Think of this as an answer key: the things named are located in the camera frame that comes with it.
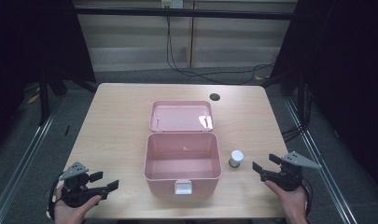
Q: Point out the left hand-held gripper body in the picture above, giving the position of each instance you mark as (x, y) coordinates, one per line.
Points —
(76, 191)

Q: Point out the person's right hand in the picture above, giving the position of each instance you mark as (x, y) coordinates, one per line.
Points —
(294, 205)

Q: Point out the person's left hand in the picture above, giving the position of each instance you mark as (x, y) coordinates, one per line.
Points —
(67, 214)

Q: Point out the black metal stand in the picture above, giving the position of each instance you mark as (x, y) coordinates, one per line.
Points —
(44, 99)
(300, 99)

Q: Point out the pink plastic storage box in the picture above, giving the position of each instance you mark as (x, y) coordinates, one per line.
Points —
(180, 166)

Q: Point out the small grey cylinder cup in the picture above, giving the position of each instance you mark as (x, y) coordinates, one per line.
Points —
(236, 157)

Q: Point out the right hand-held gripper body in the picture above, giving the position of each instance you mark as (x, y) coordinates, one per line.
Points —
(286, 179)

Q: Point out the black curtain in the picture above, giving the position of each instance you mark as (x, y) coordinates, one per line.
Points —
(348, 77)
(28, 46)

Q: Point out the black horizontal bar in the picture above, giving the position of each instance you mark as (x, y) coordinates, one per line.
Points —
(183, 13)

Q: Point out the small black floor object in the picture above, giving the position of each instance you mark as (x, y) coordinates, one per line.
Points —
(67, 130)

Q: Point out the metal floor rail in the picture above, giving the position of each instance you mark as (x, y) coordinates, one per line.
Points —
(25, 158)
(320, 168)

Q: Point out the yellow floor tape piece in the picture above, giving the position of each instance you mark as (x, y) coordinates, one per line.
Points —
(33, 98)

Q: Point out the white wall outlet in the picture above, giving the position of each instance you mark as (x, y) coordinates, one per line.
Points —
(172, 3)

